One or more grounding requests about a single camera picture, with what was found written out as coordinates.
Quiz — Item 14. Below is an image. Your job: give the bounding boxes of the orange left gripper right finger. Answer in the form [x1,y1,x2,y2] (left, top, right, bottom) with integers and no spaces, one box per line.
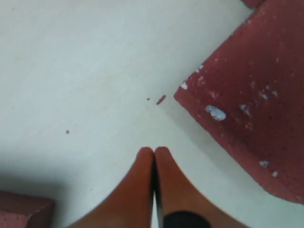
[154,147,247,228]

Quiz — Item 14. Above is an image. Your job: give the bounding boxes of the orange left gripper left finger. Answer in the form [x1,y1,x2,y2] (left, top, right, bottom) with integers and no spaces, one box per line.
[69,147,153,228]

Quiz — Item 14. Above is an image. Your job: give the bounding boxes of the red brick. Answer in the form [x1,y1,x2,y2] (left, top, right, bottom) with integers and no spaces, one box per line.
[0,191,55,228]
[174,0,304,204]

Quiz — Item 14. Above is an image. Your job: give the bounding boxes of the red brick flake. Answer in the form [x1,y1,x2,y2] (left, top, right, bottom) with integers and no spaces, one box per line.
[156,95,166,105]

